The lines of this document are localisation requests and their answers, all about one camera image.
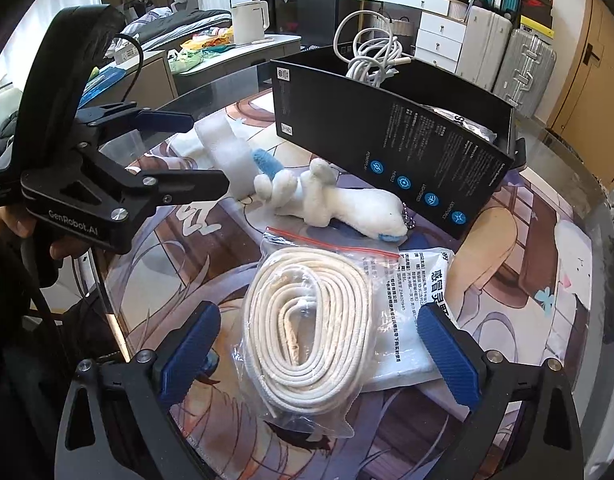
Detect bagged white rope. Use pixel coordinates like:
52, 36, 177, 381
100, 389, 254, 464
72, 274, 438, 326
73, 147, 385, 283
238, 226, 404, 437

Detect white plush toy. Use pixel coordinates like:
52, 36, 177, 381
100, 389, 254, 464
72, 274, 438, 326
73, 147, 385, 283
251, 148, 411, 242

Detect white charging cable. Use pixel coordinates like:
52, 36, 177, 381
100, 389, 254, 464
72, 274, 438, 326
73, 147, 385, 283
333, 9, 414, 89

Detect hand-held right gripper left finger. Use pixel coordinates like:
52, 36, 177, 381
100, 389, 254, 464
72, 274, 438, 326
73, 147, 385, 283
54, 301, 223, 480

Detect printed cartoon desk mat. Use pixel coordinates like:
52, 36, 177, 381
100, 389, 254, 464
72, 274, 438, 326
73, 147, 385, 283
94, 89, 596, 480

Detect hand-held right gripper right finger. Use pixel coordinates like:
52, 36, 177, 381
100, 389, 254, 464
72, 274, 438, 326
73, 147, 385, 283
417, 302, 585, 480

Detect black cardboard box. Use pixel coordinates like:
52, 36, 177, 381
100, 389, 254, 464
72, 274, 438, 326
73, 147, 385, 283
269, 44, 528, 242

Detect bed with dark bedding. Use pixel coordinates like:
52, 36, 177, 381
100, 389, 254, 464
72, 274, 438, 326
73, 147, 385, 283
121, 2, 234, 47

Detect yellow and green snack bags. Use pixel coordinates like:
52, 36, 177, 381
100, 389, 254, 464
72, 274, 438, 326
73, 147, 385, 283
179, 24, 236, 54

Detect white medicine packet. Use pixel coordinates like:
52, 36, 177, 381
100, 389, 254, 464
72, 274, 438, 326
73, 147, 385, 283
358, 245, 459, 395

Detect blue flat package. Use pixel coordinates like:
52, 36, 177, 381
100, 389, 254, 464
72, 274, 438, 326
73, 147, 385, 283
84, 66, 126, 99

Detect black refrigerator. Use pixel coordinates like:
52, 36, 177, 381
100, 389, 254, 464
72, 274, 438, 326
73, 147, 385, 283
274, 0, 356, 54

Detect woven storage basket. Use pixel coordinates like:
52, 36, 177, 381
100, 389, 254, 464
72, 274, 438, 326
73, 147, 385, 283
373, 14, 419, 57

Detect white suitcase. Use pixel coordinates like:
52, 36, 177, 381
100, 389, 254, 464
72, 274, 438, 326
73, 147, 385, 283
456, 4, 514, 94

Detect silver suitcase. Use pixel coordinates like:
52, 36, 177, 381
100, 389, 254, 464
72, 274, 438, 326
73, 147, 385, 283
493, 27, 558, 119

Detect white side table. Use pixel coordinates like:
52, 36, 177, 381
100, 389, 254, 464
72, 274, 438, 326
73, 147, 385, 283
176, 34, 304, 95

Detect white electric kettle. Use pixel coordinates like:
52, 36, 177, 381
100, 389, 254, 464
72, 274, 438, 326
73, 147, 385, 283
230, 0, 271, 46

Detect wooden door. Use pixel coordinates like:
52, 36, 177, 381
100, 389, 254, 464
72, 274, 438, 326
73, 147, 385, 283
546, 0, 614, 192

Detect white dressing table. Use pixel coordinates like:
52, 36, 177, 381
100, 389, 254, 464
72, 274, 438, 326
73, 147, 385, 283
349, 0, 471, 74

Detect white foam piece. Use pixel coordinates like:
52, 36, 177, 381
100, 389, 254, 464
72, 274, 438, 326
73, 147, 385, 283
193, 114, 259, 197

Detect low wooden cabinet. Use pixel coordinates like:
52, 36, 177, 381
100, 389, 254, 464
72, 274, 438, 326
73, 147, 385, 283
81, 51, 179, 107

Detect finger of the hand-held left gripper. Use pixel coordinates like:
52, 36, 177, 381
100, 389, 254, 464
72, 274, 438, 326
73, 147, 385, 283
94, 150, 231, 224
77, 102, 196, 145

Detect stack of shoe boxes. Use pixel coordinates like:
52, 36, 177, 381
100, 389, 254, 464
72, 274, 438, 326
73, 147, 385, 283
518, 0, 556, 39

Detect person's left hand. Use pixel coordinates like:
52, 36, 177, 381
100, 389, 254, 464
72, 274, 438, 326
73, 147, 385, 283
0, 204, 90, 263

